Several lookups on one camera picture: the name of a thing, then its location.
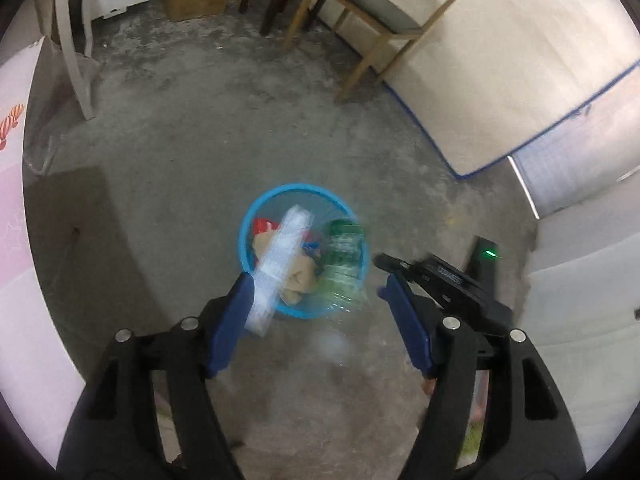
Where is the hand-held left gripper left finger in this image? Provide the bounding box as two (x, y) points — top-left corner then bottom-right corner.
(56, 271), (256, 480)

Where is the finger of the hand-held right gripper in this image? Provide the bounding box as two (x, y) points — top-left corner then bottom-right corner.
(372, 254), (426, 281)

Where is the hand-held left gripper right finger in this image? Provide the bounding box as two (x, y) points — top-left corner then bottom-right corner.
(377, 270), (586, 480)

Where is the green label plastic bottle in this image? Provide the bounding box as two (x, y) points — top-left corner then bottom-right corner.
(315, 217), (368, 313)

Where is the clear plastic container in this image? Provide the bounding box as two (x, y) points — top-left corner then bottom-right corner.
(244, 205), (315, 338)

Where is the blue plastic mesh basket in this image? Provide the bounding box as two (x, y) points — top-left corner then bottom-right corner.
(238, 183), (371, 320)

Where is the beige mattress with blue edge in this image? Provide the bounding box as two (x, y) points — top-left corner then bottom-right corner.
(320, 0), (640, 178)

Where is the wooden chair black seat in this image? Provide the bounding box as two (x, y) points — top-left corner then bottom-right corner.
(284, 0), (472, 103)

